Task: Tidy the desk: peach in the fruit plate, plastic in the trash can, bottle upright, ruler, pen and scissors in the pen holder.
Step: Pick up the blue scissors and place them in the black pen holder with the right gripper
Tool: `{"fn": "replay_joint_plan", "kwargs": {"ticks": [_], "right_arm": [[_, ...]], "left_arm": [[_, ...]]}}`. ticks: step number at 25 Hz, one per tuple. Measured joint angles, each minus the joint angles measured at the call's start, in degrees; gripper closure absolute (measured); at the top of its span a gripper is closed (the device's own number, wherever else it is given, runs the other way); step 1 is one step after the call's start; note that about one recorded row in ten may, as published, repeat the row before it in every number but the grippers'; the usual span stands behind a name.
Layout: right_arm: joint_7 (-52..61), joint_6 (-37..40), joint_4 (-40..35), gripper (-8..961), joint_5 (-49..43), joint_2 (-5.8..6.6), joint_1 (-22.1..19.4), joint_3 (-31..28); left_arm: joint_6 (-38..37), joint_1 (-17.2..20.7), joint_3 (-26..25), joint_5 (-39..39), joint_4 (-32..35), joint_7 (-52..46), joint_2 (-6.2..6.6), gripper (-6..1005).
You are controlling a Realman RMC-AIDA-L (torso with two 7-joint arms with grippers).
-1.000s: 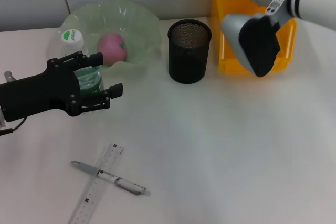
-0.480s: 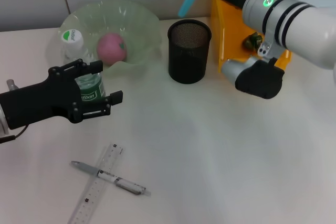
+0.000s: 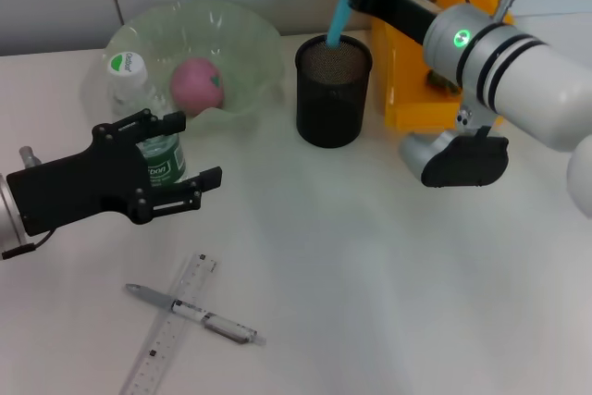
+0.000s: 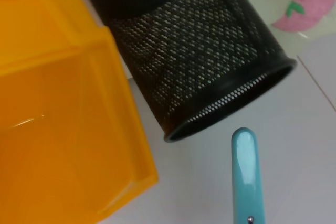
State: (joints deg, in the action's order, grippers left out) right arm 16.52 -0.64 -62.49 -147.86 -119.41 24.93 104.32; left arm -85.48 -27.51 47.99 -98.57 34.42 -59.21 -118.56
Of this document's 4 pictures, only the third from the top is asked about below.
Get pink peach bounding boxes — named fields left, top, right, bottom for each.
left=169, top=56, right=227, bottom=115

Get green plastic wrapper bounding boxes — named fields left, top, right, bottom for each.
left=425, top=69, right=460, bottom=92

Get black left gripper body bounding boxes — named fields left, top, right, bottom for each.
left=6, top=119, right=152, bottom=237

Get black mesh pen holder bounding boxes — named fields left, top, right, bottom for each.
left=294, top=33, right=374, bottom=149

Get clear water bottle green label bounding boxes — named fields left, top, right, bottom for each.
left=106, top=51, right=187, bottom=189

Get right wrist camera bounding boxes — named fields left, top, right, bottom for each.
left=398, top=126, right=510, bottom=189

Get blue scissors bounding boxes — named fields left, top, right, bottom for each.
left=326, top=0, right=389, bottom=52

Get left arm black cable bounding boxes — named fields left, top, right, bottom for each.
left=0, top=145, right=53, bottom=261

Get grey white pen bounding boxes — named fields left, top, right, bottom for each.
left=124, top=283, right=268, bottom=348

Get clear plastic ruler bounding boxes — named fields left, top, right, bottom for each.
left=118, top=252, right=219, bottom=395

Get green glass fruit plate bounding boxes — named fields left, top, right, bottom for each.
left=102, top=0, right=287, bottom=137

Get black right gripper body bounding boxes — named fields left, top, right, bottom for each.
left=363, top=0, right=440, bottom=44

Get yellow plastic bin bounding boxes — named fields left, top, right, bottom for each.
left=369, top=0, right=517, bottom=131

